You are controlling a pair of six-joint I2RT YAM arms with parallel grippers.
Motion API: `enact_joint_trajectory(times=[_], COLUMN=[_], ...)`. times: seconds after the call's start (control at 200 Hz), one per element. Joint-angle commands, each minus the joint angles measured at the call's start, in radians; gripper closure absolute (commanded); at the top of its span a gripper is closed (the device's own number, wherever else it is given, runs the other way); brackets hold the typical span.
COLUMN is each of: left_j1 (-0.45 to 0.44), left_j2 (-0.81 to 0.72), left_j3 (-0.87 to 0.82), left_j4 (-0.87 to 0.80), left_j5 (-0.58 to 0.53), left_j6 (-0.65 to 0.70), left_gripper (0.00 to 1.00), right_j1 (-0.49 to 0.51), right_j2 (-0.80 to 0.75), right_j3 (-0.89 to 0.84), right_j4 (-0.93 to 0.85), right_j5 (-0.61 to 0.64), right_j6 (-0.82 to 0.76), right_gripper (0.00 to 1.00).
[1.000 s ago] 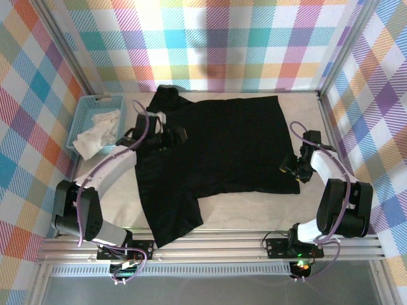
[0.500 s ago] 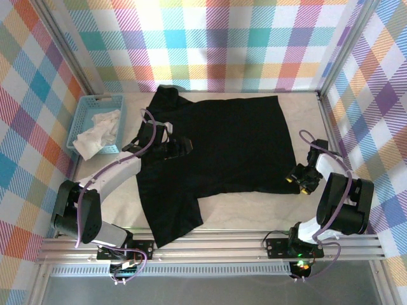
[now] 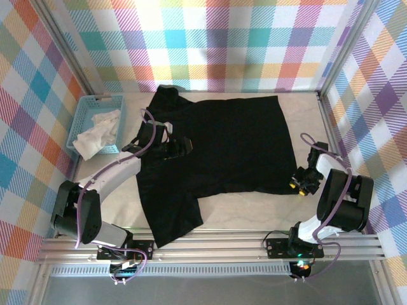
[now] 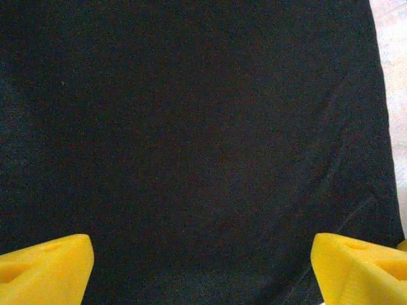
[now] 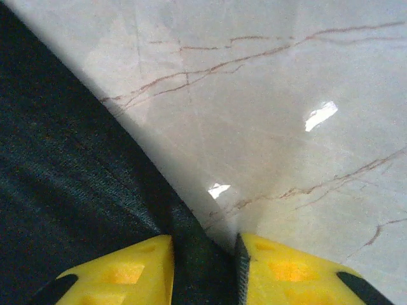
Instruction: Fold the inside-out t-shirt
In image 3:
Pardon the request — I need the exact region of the black printed t-shirt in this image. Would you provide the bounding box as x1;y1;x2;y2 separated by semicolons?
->
135;85;298;248

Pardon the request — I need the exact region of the white cloth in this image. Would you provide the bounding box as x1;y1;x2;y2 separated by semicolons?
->
72;109;121;159

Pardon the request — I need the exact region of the controller board with green terminal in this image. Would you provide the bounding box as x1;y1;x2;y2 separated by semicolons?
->
109;262;142;281

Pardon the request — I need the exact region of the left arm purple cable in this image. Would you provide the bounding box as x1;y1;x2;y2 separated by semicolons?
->
74;107;174;284

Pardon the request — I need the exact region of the aluminium frame leg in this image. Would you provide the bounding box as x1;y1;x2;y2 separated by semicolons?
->
28;263;53;305
370;261;396;305

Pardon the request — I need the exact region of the aluminium mounting rail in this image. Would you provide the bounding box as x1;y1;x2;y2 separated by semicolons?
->
34;227;387;264

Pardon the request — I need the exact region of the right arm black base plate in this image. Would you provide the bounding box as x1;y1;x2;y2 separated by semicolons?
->
265;238;325;259

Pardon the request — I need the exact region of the grey slotted cable duct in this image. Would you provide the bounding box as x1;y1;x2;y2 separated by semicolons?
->
50;266;292;277

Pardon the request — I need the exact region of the blue plastic basket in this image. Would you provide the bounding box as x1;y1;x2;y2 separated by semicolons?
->
66;94;125;156

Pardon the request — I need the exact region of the controller board with orange part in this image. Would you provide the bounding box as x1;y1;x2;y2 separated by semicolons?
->
291;259;314;277

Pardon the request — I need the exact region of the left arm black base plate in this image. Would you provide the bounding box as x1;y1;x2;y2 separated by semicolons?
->
97;240;155;261

